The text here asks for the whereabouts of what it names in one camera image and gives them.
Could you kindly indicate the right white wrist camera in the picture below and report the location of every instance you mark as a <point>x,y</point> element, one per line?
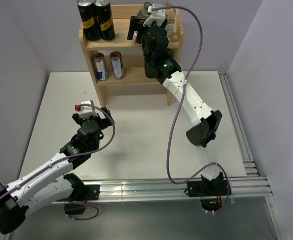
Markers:
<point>154,17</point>

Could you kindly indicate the right aluminium rail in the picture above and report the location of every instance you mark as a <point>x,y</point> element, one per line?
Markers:
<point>248,161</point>

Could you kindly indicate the clear bottle green cap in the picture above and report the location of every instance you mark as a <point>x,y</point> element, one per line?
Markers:
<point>143,12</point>

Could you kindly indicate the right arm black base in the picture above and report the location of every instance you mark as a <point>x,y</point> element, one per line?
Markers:
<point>205,189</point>

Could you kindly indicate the black tall can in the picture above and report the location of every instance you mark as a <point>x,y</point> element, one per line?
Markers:
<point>105,20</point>
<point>88,17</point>

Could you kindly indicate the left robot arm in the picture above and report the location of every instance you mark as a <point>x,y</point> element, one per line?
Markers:
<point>54,181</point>

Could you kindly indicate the right black tall can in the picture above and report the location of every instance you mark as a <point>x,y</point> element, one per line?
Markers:
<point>105,20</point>

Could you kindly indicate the silver can red tab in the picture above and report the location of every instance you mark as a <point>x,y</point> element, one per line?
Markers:
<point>117,65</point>

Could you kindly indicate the front aluminium rail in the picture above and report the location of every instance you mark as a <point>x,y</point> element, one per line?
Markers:
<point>164,190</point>

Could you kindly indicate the wooden three-tier shelf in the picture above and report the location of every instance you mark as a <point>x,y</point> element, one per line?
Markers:
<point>133,63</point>

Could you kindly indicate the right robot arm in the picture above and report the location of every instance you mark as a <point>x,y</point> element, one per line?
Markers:
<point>205,120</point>

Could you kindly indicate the left black tall can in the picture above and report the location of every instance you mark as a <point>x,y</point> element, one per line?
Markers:
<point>88,17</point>

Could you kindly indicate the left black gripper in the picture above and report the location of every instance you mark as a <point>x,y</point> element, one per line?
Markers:
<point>104,122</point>

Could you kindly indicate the green bottle yellow label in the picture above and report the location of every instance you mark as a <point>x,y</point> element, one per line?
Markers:
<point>147,70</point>

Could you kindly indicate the clear soda bottle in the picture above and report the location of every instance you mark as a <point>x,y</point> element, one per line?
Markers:
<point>170,15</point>

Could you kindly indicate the aluminium rail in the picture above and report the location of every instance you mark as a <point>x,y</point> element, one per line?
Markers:
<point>164,190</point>
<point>248,161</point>

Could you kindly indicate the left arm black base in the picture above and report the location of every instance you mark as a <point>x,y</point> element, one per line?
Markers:
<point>76,203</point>

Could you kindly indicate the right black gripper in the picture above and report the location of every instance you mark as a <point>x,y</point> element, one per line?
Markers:
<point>135,24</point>

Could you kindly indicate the blue silver energy can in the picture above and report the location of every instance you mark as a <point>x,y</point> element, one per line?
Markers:
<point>100,67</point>

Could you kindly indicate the green glass bottle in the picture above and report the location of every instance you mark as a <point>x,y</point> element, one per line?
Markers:
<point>170,53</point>

